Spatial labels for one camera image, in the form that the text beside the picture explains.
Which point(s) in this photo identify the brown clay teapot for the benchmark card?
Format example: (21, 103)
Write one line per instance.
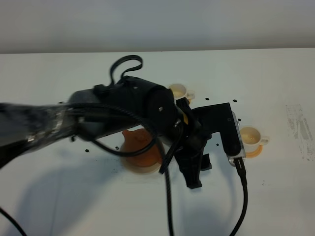
(135, 140)

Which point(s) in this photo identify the beige round teapot coaster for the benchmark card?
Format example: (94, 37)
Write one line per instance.
(145, 163)

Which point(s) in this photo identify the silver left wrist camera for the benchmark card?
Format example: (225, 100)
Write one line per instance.
(221, 119)

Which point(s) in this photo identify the orange coaster near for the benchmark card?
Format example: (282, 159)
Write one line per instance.
(255, 153)

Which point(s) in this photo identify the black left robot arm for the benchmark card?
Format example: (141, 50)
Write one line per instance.
(26, 128)

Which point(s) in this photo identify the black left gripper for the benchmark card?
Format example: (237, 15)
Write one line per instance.
(133, 101)

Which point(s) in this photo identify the white teacup near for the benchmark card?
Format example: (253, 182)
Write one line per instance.
(252, 138)

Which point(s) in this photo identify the white teacup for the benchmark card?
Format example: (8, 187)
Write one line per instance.
(180, 91)
(252, 138)

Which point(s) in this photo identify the white teacup far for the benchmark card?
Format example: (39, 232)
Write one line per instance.
(180, 91)

